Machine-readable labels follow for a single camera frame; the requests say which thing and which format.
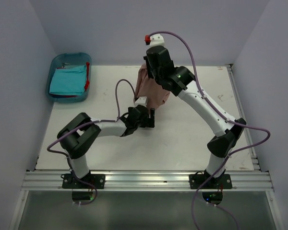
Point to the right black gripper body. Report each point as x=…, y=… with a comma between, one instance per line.
x=151, y=72

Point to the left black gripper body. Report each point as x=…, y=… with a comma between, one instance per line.
x=145, y=122

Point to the pink t shirt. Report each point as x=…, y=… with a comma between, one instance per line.
x=146, y=86

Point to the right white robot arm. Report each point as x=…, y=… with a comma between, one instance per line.
x=181, y=82

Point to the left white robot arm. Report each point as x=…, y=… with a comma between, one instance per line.
x=77, y=137

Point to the turquoise folded t shirt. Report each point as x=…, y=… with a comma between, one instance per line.
x=67, y=81

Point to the teal plastic bin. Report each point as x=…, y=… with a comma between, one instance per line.
x=69, y=78

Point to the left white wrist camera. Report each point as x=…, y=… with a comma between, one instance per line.
x=142, y=100

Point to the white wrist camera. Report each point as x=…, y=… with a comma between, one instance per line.
x=154, y=40
x=142, y=100

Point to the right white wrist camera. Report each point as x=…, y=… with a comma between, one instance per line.
x=154, y=40

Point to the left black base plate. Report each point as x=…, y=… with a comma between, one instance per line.
x=69, y=181

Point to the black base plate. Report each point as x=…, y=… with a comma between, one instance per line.
x=69, y=181
x=198, y=180

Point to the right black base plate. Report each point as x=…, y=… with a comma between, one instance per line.
x=198, y=180

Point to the aluminium rail frame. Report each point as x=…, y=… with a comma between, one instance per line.
x=155, y=181

